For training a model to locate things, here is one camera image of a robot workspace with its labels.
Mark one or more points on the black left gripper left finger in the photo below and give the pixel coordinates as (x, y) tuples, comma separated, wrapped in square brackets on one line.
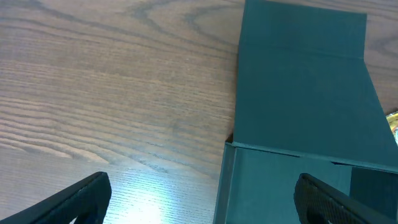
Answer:
[(84, 202)]

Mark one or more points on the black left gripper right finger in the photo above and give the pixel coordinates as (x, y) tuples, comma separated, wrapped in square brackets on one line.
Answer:
[(319, 203)]

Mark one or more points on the dark green box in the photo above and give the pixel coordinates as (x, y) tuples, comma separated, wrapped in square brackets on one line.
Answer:
[(305, 103)]

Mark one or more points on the yellow Hacks candy bag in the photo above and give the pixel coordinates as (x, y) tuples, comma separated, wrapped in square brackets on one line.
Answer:
[(392, 119)]

